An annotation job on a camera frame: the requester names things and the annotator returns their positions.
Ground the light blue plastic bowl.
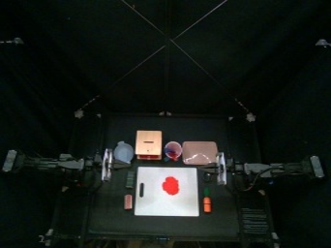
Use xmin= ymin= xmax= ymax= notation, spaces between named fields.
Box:
xmin=111 ymin=140 xmax=135 ymax=165

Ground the white printed label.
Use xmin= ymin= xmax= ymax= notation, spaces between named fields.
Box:
xmin=238 ymin=207 xmax=270 ymax=235

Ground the wooden box with slot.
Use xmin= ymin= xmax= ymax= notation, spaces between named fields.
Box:
xmin=134 ymin=129 xmax=164 ymax=161

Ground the pink square plate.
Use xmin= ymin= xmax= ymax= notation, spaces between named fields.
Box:
xmin=181 ymin=140 xmax=218 ymax=166

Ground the red toy food slice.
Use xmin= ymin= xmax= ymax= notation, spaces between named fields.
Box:
xmin=160 ymin=175 xmax=181 ymax=197

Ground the grey frame clamp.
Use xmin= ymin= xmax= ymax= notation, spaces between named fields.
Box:
xmin=0 ymin=37 xmax=25 ymax=46
xmin=313 ymin=38 xmax=331 ymax=48

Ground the orange toy carrot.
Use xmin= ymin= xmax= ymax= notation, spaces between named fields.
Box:
xmin=201 ymin=187 xmax=213 ymax=214

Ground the dark green toy sushi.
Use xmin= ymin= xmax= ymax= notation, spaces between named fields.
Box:
xmin=123 ymin=170 xmax=137 ymax=190

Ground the clear cup with coloured contents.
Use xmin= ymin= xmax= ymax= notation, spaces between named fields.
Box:
xmin=162 ymin=140 xmax=184 ymax=162

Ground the salmon sushi toy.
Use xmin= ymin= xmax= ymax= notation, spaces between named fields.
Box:
xmin=122 ymin=193 xmax=134 ymax=211

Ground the white cutting board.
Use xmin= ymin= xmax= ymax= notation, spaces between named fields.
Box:
xmin=133 ymin=166 xmax=200 ymax=218

